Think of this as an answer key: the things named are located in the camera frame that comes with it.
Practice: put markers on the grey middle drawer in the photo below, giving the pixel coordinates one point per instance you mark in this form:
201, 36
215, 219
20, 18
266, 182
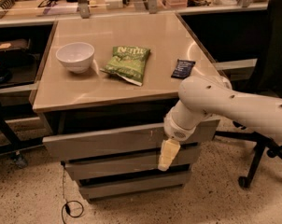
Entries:
137, 162

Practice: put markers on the white ceramic bowl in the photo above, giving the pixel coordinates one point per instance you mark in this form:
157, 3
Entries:
76, 57

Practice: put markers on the green chip bag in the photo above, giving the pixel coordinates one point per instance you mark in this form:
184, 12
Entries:
128, 62

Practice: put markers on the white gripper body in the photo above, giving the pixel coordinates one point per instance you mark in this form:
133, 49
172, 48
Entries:
174, 129

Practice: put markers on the grey top drawer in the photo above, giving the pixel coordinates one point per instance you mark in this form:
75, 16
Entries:
65, 147

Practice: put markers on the black office chair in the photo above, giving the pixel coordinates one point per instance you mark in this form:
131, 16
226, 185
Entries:
265, 79

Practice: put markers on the dark blue snack packet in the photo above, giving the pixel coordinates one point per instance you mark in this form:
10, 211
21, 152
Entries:
183, 68

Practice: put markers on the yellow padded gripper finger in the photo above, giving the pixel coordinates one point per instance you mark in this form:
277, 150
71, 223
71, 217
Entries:
169, 150

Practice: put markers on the black table leg with caster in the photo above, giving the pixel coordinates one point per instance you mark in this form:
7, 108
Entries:
15, 145

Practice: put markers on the drawer cabinet with tan top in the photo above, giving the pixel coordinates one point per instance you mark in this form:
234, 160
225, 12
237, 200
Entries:
94, 101

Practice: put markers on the grey drawer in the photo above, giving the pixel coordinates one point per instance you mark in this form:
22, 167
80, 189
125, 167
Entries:
65, 147
135, 185
137, 162

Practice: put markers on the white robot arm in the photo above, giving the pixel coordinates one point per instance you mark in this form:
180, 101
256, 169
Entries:
201, 97

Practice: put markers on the grey bottom drawer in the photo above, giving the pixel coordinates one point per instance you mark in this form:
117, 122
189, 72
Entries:
135, 185

